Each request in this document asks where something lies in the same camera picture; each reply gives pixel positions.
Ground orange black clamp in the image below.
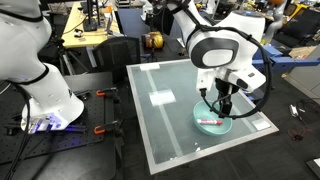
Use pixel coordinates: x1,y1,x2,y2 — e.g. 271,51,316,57
93,120,123,136
95,87,121,101

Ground white tape patch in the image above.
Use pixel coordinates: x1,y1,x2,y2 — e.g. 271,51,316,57
251,119,272,131
139,63,161,72

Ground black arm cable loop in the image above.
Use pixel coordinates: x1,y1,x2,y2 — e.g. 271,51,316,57
186,0,273,120

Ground teal bowl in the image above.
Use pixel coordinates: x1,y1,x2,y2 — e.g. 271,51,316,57
192,100,233,137

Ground black perforated robot base table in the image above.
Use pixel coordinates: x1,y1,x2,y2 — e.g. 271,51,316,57
0,71,124,180

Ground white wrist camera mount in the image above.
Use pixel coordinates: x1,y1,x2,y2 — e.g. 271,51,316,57
229,68,267,93

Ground black camera tripod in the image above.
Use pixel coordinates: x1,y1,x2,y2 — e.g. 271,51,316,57
54,38,90,76

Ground wooden desk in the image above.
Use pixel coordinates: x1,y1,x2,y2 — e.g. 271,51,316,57
61,1,121,49

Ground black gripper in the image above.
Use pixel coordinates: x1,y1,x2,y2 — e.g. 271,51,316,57
214,78,241,118

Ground brass yellow cylinder object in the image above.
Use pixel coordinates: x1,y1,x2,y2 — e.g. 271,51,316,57
142,31,165,51

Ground black mesh chair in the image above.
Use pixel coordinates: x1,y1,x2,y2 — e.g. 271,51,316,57
91,36,142,84

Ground red and white marker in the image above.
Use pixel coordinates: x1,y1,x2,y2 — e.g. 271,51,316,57
196,118,224,126

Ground white paper sheet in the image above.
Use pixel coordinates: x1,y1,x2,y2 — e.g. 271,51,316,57
148,89,177,107

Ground white power adapter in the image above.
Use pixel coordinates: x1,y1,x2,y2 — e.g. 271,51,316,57
289,104,300,118

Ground blue metal frame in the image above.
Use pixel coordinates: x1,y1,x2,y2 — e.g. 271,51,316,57
251,44,320,76

